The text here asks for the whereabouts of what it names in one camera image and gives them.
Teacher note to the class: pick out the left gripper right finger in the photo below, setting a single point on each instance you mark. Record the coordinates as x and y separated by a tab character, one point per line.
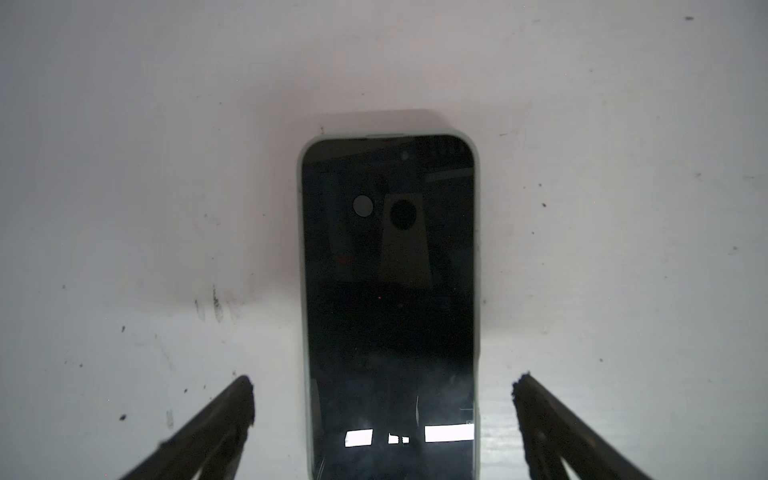
554	437

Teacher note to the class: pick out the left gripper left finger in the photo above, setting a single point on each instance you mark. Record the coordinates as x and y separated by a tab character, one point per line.
210	445

